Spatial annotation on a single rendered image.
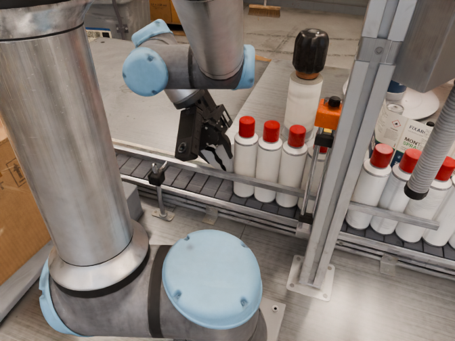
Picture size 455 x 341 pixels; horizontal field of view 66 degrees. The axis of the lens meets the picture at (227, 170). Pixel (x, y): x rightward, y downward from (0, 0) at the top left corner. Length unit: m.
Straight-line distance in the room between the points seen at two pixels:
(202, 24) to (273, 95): 0.86
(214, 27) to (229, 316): 0.31
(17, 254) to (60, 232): 0.45
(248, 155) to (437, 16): 0.45
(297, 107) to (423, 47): 0.56
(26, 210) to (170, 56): 0.42
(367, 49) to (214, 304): 0.33
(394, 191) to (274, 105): 0.57
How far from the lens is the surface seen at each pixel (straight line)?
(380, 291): 0.80
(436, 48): 0.43
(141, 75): 0.60
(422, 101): 1.33
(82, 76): 0.32
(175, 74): 0.61
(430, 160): 0.58
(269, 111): 1.14
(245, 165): 0.76
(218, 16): 0.38
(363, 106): 0.48
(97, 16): 2.82
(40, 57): 0.30
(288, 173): 0.74
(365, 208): 0.75
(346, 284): 0.79
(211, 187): 0.86
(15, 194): 0.77
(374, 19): 0.43
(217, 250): 0.44
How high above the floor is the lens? 1.48
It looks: 41 degrees down
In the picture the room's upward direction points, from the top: straight up
